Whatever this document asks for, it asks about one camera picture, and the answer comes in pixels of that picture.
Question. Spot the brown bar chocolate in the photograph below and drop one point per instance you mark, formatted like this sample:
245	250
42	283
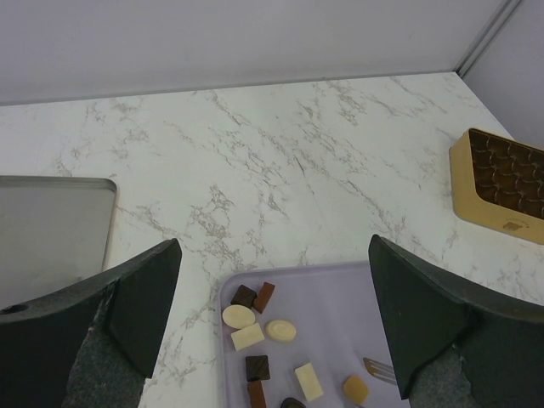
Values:
256	394

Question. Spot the white flat oval chocolate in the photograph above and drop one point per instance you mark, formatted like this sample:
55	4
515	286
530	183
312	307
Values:
238	316

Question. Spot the white block chocolate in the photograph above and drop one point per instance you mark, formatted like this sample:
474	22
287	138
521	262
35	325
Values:
248	336

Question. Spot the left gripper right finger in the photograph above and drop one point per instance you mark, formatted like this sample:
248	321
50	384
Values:
453	342

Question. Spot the caramel round chocolate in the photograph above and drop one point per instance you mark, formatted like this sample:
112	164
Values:
356	389

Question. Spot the dark diamond chocolate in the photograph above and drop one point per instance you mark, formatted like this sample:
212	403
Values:
244	296

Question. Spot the dark heart chocolate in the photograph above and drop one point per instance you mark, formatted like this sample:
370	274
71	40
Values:
291	402

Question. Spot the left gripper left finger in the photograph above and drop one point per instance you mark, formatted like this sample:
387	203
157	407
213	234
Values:
94	343

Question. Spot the metal tongs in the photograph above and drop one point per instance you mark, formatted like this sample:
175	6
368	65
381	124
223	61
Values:
380	371

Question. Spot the gold chocolate box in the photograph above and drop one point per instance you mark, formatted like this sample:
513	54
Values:
497	183

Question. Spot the lavender plastic tray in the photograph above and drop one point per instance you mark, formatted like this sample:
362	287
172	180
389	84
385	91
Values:
334	308

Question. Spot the silver metal tray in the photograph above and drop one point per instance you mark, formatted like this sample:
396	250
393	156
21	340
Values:
54	233

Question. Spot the dark square chocolate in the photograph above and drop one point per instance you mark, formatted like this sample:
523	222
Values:
257	368

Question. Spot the reddish brown chocolate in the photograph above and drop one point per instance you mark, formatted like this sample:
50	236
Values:
261	301

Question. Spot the white rectangular chocolate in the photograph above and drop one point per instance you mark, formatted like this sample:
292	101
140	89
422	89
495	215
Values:
309	382

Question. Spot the right aluminium frame post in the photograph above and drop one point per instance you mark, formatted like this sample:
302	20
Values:
491	29

